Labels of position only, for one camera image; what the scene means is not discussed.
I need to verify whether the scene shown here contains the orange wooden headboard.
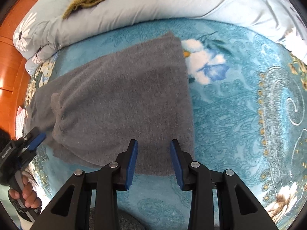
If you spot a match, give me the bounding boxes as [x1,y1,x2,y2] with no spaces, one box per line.
[1,0,38,138]

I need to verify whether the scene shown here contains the grey floral duvet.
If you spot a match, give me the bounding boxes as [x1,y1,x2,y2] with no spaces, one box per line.
[13,0,299,74]

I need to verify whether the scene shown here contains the grey fleece sweatpants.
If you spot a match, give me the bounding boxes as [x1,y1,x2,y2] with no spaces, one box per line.
[26,33,194,176]

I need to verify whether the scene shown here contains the teal floral blanket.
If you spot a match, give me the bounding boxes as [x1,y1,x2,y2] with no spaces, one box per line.
[25,19,306,229]

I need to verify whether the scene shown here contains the person's left hand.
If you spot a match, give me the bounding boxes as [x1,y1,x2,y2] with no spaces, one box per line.
[22,176,42,209]

